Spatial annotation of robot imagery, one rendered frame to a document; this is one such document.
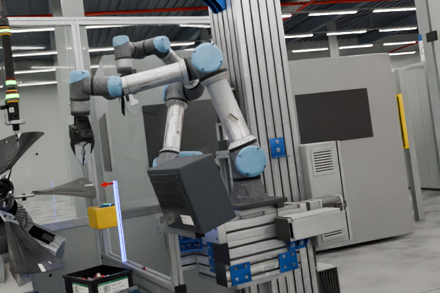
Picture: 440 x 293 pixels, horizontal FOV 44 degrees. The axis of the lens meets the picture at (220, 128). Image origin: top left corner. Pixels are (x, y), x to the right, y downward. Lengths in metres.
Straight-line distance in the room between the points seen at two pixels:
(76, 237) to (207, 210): 1.55
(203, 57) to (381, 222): 4.57
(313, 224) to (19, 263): 1.08
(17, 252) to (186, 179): 0.75
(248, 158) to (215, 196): 0.58
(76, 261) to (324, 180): 1.31
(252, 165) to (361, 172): 4.21
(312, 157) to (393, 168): 3.92
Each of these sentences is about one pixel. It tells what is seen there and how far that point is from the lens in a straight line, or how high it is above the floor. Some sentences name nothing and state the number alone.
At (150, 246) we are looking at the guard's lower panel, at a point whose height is 0.78.
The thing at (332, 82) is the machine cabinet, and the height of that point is 1.82.
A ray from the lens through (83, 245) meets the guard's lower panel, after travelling 2.95.
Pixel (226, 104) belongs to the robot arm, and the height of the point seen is 1.42.
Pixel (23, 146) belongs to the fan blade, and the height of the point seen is 1.37.
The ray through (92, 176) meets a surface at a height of 1.20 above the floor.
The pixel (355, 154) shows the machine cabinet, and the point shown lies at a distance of 6.16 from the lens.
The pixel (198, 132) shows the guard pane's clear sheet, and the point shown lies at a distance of 3.16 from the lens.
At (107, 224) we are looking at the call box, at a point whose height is 1.00.
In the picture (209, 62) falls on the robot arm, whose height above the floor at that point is 1.59.
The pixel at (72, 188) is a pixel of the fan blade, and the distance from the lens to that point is 2.16.
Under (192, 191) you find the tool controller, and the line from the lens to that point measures 1.44.
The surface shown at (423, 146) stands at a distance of 8.55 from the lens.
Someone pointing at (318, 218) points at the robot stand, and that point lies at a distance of 2.21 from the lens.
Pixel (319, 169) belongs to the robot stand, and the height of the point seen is 1.11.
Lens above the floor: 1.27
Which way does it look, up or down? 2 degrees up
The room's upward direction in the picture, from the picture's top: 7 degrees counter-clockwise
